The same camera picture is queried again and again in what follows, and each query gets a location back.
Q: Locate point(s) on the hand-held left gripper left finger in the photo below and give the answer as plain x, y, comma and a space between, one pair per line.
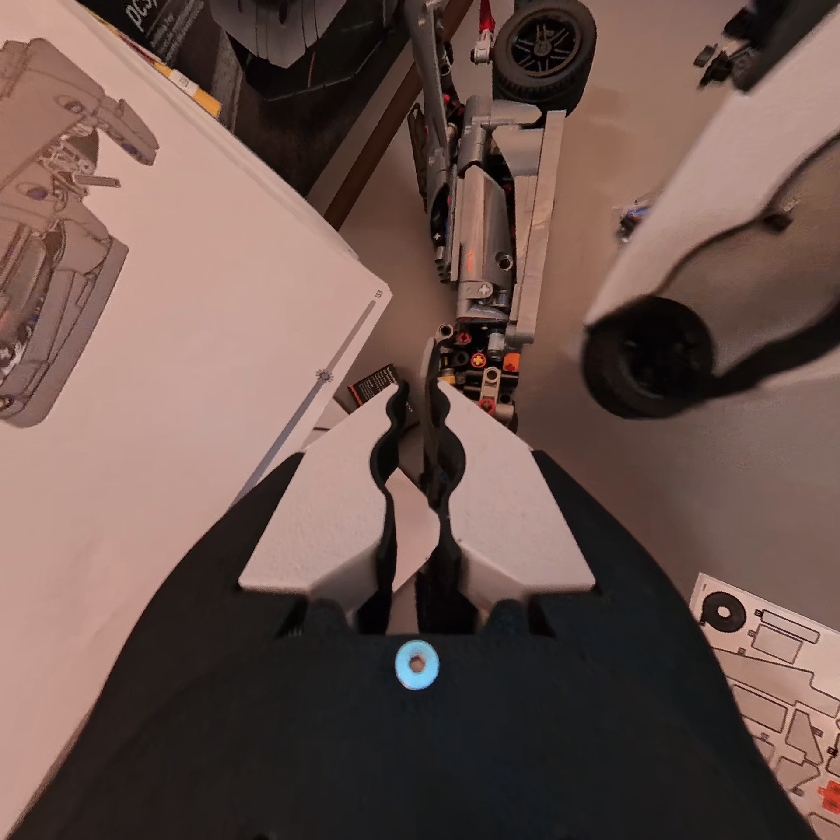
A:
321, 512

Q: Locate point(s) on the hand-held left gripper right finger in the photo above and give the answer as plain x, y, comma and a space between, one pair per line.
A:
518, 518

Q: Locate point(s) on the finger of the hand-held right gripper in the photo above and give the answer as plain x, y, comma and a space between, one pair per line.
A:
709, 184
787, 282

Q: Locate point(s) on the black lego wheel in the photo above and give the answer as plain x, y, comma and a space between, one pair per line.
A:
643, 361

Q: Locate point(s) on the grey lego car model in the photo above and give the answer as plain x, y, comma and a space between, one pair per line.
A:
485, 216

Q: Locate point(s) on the pile of grey lego pieces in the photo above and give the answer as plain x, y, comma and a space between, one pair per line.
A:
718, 59

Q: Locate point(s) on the plastic bag of lego pieces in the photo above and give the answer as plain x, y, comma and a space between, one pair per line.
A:
633, 220

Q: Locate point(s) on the dark lego box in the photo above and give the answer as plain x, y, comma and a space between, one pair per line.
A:
295, 98

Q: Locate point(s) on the black battery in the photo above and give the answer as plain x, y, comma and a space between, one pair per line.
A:
371, 387

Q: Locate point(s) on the white instruction booklet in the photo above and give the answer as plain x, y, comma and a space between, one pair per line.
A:
197, 328

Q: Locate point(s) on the sticker sheet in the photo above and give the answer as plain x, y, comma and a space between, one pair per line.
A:
781, 689

